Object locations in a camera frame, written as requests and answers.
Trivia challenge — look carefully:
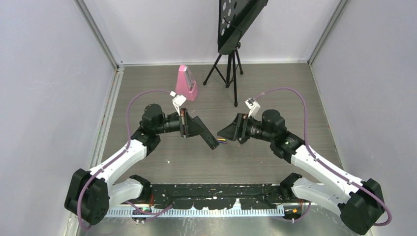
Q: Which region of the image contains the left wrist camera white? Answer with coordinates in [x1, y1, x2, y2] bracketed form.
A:
[170, 91, 187, 114]

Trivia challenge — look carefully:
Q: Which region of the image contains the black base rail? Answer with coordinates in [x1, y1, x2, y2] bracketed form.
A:
[134, 183, 299, 210]

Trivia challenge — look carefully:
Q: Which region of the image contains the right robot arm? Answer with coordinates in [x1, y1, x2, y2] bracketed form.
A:
[217, 109, 386, 235]

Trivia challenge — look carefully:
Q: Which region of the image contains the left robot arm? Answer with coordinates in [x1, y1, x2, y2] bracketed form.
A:
[64, 104, 219, 225]

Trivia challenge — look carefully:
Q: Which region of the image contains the black remote control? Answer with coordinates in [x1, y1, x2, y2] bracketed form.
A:
[200, 132, 219, 150]

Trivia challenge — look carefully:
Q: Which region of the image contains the black music stand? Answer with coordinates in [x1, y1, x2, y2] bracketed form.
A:
[203, 0, 268, 107]

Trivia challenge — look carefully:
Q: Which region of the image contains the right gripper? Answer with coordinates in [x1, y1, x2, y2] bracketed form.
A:
[217, 113, 274, 143]

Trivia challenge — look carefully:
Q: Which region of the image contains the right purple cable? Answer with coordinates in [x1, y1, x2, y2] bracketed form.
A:
[253, 87, 393, 227]

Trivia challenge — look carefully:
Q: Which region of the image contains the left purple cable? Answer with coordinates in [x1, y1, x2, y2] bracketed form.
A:
[77, 89, 173, 233]

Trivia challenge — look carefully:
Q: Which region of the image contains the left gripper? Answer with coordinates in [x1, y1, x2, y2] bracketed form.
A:
[155, 108, 207, 138]

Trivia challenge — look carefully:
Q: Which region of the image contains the pink metronome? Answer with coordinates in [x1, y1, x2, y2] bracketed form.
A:
[175, 65, 198, 101]

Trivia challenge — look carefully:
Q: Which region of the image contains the purple cable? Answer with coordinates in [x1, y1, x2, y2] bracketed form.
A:
[77, 89, 173, 233]
[253, 87, 393, 227]

